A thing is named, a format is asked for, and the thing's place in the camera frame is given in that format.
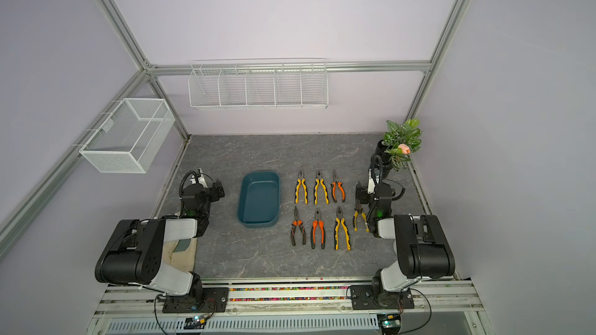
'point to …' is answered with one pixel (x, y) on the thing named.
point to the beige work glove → (184, 260)
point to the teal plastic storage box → (258, 204)
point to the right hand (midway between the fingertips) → (371, 180)
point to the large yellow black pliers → (319, 179)
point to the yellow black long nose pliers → (359, 209)
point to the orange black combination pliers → (322, 228)
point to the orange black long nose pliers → (297, 222)
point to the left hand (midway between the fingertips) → (207, 182)
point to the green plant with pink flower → (400, 140)
